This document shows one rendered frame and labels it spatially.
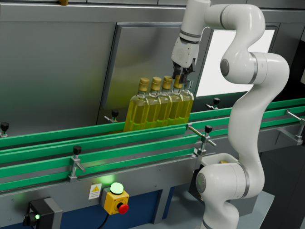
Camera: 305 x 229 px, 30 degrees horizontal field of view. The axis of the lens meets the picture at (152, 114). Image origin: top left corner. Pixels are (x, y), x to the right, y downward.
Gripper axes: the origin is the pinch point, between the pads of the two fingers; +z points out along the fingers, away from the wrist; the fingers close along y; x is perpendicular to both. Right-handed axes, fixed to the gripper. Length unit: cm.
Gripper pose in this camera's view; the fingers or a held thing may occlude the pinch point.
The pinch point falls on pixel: (179, 76)
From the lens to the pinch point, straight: 222.4
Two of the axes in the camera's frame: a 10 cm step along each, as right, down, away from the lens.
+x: 7.7, -1.0, 6.3
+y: 5.9, 4.5, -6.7
